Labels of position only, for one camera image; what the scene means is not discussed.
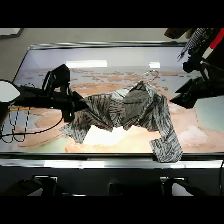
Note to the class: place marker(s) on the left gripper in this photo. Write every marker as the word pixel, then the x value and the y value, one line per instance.
pixel 73 103

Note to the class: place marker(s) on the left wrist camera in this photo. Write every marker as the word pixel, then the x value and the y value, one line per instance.
pixel 58 75

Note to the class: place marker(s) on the black white striped shirt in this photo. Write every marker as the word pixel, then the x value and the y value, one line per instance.
pixel 140 106

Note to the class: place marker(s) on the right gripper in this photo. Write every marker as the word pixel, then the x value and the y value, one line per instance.
pixel 191 93

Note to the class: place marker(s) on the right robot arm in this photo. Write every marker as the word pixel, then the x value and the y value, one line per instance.
pixel 213 90

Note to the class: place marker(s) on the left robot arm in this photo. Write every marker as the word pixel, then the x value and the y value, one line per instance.
pixel 36 96

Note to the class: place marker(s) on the silver frame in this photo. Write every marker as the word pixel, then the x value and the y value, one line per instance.
pixel 100 164

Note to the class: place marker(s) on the brown garment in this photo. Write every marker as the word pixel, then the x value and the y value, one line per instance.
pixel 176 32

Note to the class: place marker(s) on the checked garment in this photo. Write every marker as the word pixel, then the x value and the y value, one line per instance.
pixel 198 36

